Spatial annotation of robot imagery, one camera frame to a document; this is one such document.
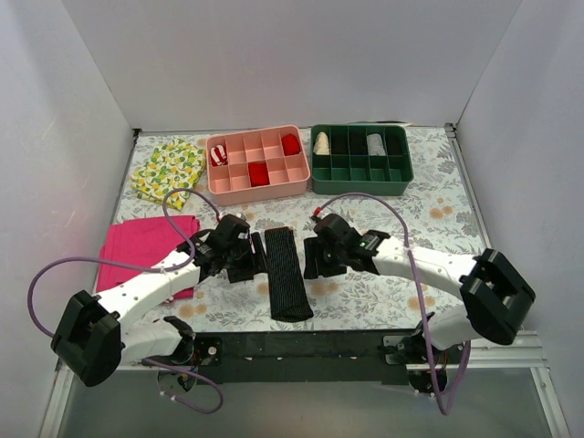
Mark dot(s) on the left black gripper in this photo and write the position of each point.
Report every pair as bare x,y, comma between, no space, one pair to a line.
246,263

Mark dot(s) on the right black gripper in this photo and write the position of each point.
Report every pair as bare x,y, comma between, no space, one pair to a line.
317,259

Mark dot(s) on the black striped underwear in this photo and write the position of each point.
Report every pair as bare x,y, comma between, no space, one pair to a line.
287,292

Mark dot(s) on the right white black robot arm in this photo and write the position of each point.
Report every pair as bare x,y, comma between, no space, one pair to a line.
495,298

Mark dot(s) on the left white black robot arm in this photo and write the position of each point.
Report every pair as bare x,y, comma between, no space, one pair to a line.
98,333

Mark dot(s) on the red rolled cloth front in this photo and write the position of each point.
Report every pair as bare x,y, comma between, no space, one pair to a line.
258,174

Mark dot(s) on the red rolled cloth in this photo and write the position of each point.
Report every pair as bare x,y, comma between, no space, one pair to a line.
291,145
258,174

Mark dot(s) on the green divided organizer box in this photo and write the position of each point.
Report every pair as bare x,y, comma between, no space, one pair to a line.
349,167

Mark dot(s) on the magenta folded cloth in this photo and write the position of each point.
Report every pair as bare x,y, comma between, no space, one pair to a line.
142,242

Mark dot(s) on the cream rolled cloth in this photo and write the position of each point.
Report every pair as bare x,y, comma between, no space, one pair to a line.
321,145

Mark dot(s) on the red rolled cloth back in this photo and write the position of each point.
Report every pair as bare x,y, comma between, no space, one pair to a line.
291,145

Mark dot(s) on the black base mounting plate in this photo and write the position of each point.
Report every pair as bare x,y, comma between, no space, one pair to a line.
377,355

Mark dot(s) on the red white striped rolled sock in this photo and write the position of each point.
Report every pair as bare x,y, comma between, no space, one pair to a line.
218,156

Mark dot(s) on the grey rolled cloth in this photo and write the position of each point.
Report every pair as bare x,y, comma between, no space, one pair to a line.
375,145

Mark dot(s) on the lemon print folded cloth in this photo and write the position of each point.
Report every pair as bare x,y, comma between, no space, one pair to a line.
176,164

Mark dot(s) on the aluminium frame rail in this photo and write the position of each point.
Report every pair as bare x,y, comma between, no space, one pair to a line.
506,392

